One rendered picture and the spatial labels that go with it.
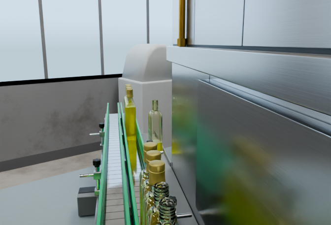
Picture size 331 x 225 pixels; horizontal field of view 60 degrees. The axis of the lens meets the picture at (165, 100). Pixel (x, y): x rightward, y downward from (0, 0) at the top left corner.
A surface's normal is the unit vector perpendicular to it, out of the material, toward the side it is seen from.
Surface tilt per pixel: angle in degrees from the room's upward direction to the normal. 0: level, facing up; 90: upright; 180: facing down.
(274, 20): 90
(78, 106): 90
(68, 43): 90
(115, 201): 0
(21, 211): 0
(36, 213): 0
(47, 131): 90
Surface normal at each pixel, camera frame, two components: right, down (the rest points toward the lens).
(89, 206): 0.18, 0.20
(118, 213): 0.00, -0.98
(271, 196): -0.98, 0.04
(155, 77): 0.58, 0.16
